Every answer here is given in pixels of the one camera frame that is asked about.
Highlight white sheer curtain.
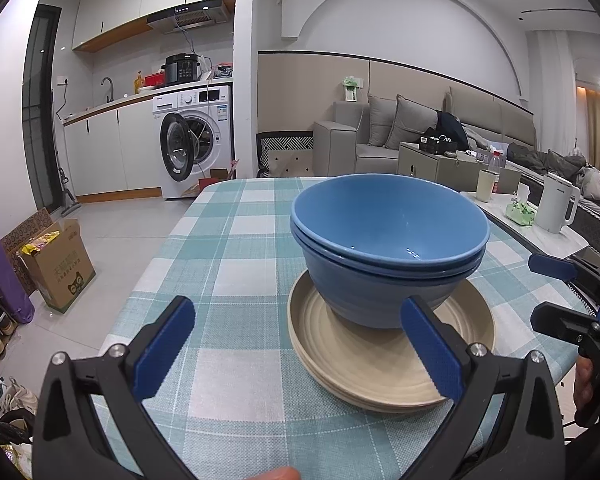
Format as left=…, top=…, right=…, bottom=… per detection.
left=527, top=30, right=578, bottom=153

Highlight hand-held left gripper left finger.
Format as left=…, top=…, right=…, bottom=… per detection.
left=30, top=295, right=197, bottom=480

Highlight black box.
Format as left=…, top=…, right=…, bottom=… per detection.
left=419, top=135, right=460, bottom=157

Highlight person's right hand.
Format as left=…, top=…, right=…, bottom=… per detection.
left=574, top=354, right=597, bottom=413

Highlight white marble coffee table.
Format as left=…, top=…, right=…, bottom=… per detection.
left=460, top=190, right=591, bottom=273

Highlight dark grey coat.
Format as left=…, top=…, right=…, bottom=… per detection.
left=505, top=142, right=588, bottom=176

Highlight stick vacuum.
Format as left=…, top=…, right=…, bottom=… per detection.
left=55, top=165, right=81, bottom=213

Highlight black framed glass door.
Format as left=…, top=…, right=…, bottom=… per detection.
left=21, top=4, right=63, bottom=211

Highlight green tissue pack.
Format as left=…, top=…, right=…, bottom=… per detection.
left=505, top=199, right=538, bottom=226

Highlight white sneaker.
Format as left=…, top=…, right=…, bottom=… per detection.
left=0, top=377, right=38, bottom=411

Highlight white wall panel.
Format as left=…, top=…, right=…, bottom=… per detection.
left=341, top=76, right=365, bottom=103

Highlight grey sofa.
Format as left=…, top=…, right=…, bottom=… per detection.
left=314, top=85, right=600, bottom=221

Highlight white kitchen base cabinets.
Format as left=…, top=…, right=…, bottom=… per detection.
left=62, top=92, right=163, bottom=204

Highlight yellow snack packet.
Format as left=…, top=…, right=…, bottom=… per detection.
left=20, top=230, right=62, bottom=258

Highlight patterned flat cardboard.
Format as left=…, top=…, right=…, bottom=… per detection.
left=0, top=207, right=51, bottom=256

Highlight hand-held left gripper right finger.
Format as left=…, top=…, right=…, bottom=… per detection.
left=400, top=295, right=566, bottom=480

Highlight white kitchen wall cabinets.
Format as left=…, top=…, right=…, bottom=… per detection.
left=72, top=0, right=256, bottom=52

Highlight purple rolled mat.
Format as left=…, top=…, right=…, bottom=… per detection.
left=0, top=204, right=36, bottom=328

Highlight plastic bottle with red cap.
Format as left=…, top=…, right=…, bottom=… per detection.
left=487, top=150, right=506, bottom=193

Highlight grey side cabinet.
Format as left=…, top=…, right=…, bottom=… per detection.
left=397, top=142, right=523, bottom=193

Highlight dark jacket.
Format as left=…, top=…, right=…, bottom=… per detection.
left=420, top=110, right=471, bottom=151

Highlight white electric kettle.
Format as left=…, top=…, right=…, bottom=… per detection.
left=536, top=172, right=581, bottom=234

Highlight grey pillow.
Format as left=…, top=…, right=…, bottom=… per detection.
left=577, top=165, right=600, bottom=213

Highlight black shoe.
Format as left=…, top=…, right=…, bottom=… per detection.
left=0, top=407, right=36, bottom=446

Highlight brown cardboard box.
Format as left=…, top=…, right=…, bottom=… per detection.
left=17, top=217, right=97, bottom=314

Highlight grey cushion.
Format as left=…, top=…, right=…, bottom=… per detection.
left=384, top=94, right=441, bottom=151
left=367, top=94, right=398, bottom=147

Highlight red cardboard box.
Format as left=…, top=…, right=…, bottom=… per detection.
left=197, top=159, right=241, bottom=192

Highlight person's left hand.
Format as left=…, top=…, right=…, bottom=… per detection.
left=250, top=466, right=301, bottom=480

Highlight black pressure cooker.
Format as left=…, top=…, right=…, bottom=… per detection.
left=161, top=53, right=201, bottom=86

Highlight teal checked tablecloth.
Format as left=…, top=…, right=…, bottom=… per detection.
left=92, top=176, right=593, bottom=480

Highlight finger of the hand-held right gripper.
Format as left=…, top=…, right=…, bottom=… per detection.
left=530, top=301, right=600, bottom=347
left=527, top=253, right=600, bottom=307

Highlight cream cup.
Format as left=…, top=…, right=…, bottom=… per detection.
left=476, top=169, right=498, bottom=203

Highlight steel range hood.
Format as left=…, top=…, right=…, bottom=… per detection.
left=146, top=0, right=231, bottom=35

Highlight white washing machine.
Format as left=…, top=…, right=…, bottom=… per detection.
left=152, top=84, right=235, bottom=200

